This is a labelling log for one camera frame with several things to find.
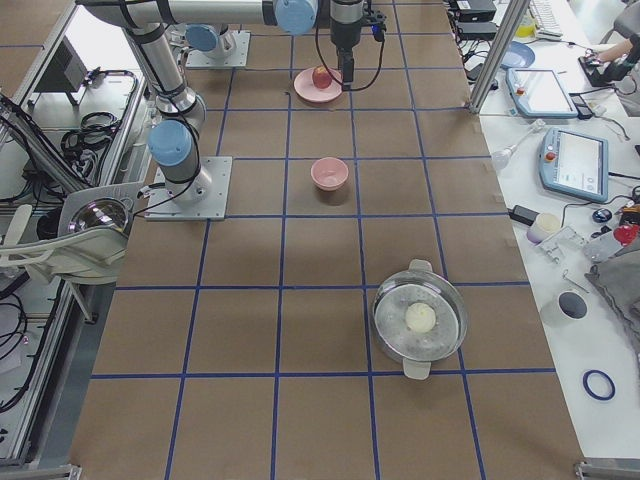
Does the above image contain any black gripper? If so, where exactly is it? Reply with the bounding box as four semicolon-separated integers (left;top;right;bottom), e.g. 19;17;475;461
329;0;386;83

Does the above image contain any red apple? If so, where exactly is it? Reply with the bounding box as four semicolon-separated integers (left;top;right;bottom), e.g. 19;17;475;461
311;65;333;90

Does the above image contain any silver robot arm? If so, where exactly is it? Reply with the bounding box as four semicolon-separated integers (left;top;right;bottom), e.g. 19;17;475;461
166;24;343;91
81;1;322;217

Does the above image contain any pink plate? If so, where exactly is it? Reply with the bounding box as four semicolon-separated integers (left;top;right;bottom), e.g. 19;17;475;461
294;68;342;103

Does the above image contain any pink bowl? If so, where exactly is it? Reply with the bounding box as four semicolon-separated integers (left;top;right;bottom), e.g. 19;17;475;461
310;157;349;192

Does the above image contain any blue plate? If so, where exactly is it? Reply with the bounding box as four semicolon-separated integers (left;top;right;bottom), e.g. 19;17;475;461
500;41;536;70

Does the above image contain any steel mixing bowl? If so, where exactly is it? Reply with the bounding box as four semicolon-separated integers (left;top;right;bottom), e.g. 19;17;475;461
67;197;130;233

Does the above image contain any upper teach pendant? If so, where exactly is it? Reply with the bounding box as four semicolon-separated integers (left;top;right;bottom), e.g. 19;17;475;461
506;68;578;119

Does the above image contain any teach pendant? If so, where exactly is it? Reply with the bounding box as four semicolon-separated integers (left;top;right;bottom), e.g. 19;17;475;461
506;68;578;119
538;128;609;203

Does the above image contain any black power adapter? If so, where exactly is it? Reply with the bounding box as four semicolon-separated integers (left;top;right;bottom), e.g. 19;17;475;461
508;205;539;226

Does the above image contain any lower teach pendant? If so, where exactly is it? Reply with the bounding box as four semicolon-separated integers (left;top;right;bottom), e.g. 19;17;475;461
538;128;609;203

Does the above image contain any steel steamer pot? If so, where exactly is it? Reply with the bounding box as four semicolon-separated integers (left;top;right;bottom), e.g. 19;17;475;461
371;259;469;380

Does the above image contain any white steamed bun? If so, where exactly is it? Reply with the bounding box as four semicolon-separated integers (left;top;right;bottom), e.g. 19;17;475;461
404;302;436;333

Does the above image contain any white cup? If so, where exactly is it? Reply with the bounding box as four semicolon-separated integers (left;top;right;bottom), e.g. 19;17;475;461
540;290;589;327

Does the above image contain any grey cloth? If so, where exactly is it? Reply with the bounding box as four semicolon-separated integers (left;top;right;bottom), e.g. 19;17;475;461
585;247;640;361

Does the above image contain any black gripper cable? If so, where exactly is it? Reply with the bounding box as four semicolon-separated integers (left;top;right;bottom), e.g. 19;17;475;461
313;24;387;92

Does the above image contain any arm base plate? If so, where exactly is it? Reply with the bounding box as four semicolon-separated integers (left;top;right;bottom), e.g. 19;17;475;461
143;156;233;221
186;30;251;70

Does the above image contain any aluminium frame post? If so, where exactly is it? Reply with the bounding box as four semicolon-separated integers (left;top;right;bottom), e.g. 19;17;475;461
468;0;529;114

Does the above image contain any blue ring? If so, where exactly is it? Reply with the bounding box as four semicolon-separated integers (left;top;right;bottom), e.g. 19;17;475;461
582;369;616;401

